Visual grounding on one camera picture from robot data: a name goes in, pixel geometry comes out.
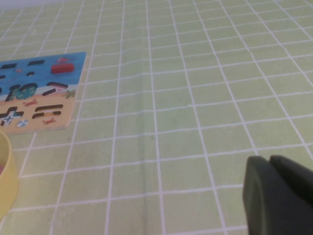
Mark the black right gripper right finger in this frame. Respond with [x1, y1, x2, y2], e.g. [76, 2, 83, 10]
[269, 154, 313, 235]

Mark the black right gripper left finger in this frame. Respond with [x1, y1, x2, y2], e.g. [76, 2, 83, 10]
[242, 155, 278, 235]

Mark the blue number puzzle board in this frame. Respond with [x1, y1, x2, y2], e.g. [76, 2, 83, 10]
[0, 51, 87, 135]

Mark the red minus sign piece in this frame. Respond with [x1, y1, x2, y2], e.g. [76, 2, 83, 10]
[50, 63, 74, 74]

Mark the yellow bowl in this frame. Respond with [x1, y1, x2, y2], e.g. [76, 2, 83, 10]
[0, 131, 20, 220]

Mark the green checkered tablecloth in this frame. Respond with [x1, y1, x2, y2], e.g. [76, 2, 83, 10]
[0, 0, 313, 235]

